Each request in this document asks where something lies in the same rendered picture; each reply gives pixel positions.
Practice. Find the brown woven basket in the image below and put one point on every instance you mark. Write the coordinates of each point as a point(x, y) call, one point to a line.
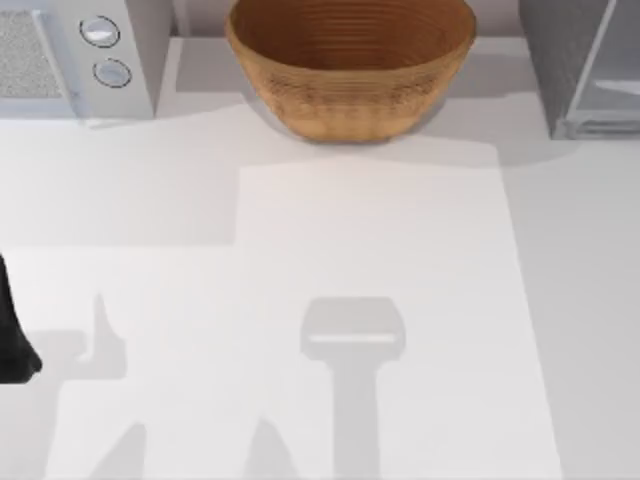
point(350, 75)

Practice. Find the grey cabinet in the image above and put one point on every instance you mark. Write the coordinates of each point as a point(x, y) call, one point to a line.
point(585, 65)

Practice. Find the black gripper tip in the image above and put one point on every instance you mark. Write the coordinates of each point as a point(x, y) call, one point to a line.
point(12, 345)

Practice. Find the pale microwave oven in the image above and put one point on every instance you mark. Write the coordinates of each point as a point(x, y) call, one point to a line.
point(75, 60)

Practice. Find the round microwave knob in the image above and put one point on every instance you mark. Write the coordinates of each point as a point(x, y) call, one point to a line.
point(99, 30)
point(112, 72)

